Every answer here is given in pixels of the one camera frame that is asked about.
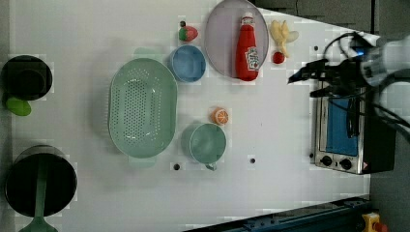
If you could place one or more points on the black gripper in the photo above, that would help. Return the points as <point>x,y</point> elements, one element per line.
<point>346,75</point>

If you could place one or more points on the red ketchup bottle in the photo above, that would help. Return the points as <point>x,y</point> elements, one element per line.
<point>247,60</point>

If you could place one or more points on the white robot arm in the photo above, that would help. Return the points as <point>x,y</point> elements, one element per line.
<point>371,67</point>

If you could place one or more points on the lilac round plate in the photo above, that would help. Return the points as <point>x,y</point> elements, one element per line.
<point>222,33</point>

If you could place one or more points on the small red toy strawberry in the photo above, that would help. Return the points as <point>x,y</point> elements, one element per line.
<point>278,57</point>

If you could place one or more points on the toy peeled banana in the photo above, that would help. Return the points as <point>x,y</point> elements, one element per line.
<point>282,35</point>

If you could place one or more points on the silver black toaster oven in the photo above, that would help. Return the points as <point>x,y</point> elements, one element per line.
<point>350,137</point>

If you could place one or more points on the toy orange half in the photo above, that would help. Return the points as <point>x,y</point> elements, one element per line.
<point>220,116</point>

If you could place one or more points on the green mug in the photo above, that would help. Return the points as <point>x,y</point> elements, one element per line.
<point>204,143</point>

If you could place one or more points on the blue round bowl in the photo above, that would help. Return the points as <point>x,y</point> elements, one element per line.
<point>187,62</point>

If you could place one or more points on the toy strawberry with green leaves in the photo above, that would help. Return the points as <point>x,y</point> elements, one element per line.
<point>187,33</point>

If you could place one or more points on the green perforated colander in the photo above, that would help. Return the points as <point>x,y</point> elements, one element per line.
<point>142,108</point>

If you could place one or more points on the small black pot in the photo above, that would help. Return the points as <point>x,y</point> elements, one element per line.
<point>26,77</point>

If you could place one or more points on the green spatula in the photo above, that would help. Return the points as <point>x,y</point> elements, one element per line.
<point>38,223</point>

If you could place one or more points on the large black pot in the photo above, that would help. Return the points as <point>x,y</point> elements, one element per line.
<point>21,181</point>

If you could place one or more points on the blue metal frame rail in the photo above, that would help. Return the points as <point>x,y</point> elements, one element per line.
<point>337,216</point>

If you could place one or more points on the green spoon handle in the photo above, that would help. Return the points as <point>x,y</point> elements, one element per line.
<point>17,106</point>

